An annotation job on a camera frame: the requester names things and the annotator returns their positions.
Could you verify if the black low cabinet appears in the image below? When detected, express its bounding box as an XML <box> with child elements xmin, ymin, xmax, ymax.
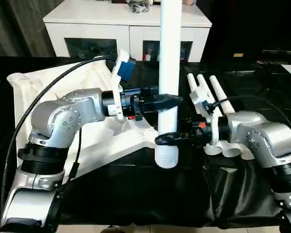
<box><xmin>208</xmin><ymin>0</ymin><xmax>291</xmax><ymax>65</ymax></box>

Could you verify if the white plastic table leg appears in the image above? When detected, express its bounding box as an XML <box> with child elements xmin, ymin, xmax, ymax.
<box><xmin>188</xmin><ymin>73</ymin><xmax>224</xmax><ymax>156</ymax></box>
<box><xmin>197</xmin><ymin>74</ymin><xmax>242</xmax><ymax>159</ymax></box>
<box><xmin>154</xmin><ymin>0</ymin><xmax>182</xmax><ymax>169</ymax></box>
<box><xmin>209</xmin><ymin>76</ymin><xmax>254</xmax><ymax>160</ymax></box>

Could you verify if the white plastic table top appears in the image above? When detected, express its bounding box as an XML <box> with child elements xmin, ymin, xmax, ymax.
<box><xmin>6</xmin><ymin>58</ymin><xmax>161</xmax><ymax>180</ymax></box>

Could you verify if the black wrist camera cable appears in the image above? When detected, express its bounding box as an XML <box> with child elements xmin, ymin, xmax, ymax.
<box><xmin>202</xmin><ymin>96</ymin><xmax>272</xmax><ymax>115</ymax></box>
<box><xmin>0</xmin><ymin>55</ymin><xmax>118</xmax><ymax>219</ymax></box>

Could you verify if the white sideboard cabinet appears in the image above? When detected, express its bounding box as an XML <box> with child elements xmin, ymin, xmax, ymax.
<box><xmin>43</xmin><ymin>3</ymin><xmax>213</xmax><ymax>64</ymax></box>

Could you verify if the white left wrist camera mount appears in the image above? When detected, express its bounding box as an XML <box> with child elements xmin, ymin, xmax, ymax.
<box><xmin>111</xmin><ymin>49</ymin><xmax>138</xmax><ymax>121</ymax></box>

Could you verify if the dark grey curtain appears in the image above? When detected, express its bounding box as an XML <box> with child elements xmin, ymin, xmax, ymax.
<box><xmin>0</xmin><ymin>0</ymin><xmax>56</xmax><ymax>58</ymax></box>

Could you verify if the black left wrist camera cable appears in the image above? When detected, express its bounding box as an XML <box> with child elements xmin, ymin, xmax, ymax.
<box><xmin>0</xmin><ymin>55</ymin><xmax>118</xmax><ymax>219</ymax></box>

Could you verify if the bag of black items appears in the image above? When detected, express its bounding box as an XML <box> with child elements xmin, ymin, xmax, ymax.
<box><xmin>127</xmin><ymin>0</ymin><xmax>153</xmax><ymax>14</ymax></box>

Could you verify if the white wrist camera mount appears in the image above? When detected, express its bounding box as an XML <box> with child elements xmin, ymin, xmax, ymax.
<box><xmin>111</xmin><ymin>49</ymin><xmax>138</xmax><ymax>121</ymax></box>
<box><xmin>189</xmin><ymin>83</ymin><xmax>220</xmax><ymax>147</ymax></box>

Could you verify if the black plastic mat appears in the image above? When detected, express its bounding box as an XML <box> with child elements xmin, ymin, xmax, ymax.
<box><xmin>0</xmin><ymin>56</ymin><xmax>291</xmax><ymax>230</ymax></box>

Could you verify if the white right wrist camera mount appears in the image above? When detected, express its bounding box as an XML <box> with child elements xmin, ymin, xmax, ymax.
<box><xmin>189</xmin><ymin>83</ymin><xmax>220</xmax><ymax>147</ymax></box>

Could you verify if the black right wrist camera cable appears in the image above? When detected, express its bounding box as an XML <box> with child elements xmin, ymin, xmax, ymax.
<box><xmin>202</xmin><ymin>96</ymin><xmax>272</xmax><ymax>115</ymax></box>

